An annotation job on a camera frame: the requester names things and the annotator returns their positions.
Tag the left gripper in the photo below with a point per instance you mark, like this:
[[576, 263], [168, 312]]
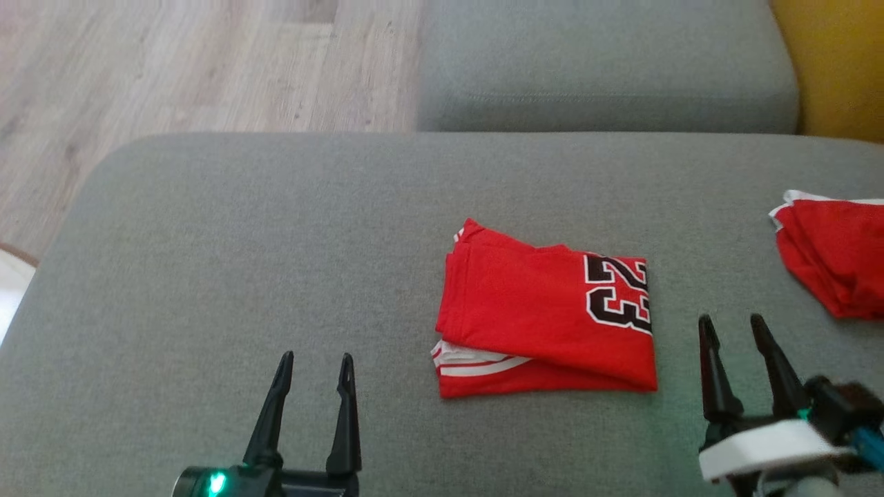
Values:
[[276, 483]]

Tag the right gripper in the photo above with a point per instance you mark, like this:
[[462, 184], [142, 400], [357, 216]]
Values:
[[766, 445]]

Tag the red jersey white trim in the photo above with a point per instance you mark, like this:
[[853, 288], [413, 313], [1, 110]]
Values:
[[839, 255]]

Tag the red jersey with number 23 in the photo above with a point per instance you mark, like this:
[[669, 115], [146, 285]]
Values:
[[525, 310]]

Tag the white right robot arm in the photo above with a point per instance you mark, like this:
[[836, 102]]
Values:
[[801, 483]]

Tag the large grey sofa seat cushion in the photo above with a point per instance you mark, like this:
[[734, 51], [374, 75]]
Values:
[[276, 241]]

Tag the small grey sofa cushion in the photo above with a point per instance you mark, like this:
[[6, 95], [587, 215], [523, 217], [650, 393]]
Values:
[[608, 69]]

